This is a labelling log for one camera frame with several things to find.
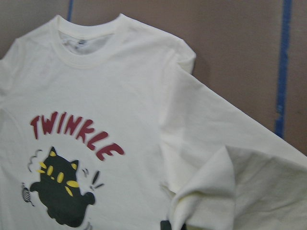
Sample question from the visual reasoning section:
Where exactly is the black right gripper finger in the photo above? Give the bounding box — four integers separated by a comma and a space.
160, 214, 187, 230

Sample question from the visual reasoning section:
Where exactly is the cream long-sleeve Twinkle shirt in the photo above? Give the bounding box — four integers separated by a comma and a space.
0, 15, 307, 230

